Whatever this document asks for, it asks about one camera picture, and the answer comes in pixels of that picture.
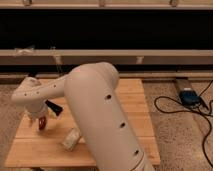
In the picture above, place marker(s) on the wooden table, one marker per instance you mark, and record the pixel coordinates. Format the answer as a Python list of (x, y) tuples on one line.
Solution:
[(34, 148)]

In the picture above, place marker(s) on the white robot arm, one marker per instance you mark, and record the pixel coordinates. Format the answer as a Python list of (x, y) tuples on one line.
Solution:
[(89, 91)]

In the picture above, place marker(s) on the white horizontal rail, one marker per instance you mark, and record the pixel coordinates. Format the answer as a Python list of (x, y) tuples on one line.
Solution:
[(61, 57)]

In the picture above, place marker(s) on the black rectangular object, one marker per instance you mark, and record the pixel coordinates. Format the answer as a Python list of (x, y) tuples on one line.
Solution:
[(54, 107)]

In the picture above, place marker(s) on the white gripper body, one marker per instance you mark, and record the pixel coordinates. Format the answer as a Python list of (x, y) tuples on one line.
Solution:
[(34, 115)]

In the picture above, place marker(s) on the dark red pepper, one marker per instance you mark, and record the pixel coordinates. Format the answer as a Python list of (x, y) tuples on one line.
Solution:
[(42, 122)]

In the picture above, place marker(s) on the white sponge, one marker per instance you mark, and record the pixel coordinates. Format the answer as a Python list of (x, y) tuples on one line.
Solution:
[(72, 139)]

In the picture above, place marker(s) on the blue electronic box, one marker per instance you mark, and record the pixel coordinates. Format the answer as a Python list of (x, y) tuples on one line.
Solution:
[(189, 97)]

